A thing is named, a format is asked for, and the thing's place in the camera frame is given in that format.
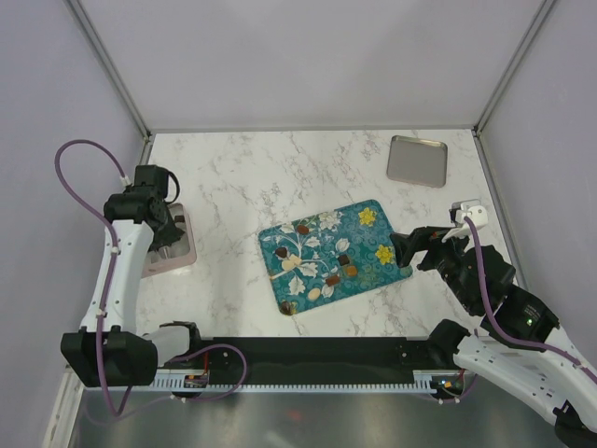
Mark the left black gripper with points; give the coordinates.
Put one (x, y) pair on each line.
(170, 234)

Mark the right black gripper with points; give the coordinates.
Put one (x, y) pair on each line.
(404, 244)

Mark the brown rectangular chocolate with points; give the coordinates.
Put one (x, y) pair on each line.
(332, 280)

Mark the dark round chocolate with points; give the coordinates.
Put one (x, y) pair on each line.
(281, 252)

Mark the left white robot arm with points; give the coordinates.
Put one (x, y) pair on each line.
(106, 349)

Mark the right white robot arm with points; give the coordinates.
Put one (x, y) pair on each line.
(534, 360)

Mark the pink chocolate box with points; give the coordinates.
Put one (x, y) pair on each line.
(182, 253)

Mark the white oval chocolate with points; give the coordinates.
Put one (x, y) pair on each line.
(314, 294)

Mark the dark swirl chocolate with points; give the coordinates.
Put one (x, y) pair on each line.
(287, 308)

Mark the metal box lid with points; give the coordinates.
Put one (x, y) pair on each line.
(418, 161)

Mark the teal floral tray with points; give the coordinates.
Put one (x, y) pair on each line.
(360, 230)

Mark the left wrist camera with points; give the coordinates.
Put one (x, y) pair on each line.
(154, 179)

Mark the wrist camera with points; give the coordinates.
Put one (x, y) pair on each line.
(461, 213)
(154, 179)

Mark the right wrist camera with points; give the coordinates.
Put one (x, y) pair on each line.
(461, 213)

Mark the white cable duct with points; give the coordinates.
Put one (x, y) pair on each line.
(190, 383)

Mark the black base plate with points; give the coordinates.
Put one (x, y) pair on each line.
(328, 360)

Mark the left aluminium frame post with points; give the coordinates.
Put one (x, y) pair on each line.
(89, 31)

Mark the aluminium frame post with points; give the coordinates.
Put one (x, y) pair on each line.
(89, 31)
(514, 63)

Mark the right aluminium frame post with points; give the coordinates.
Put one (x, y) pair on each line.
(514, 63)

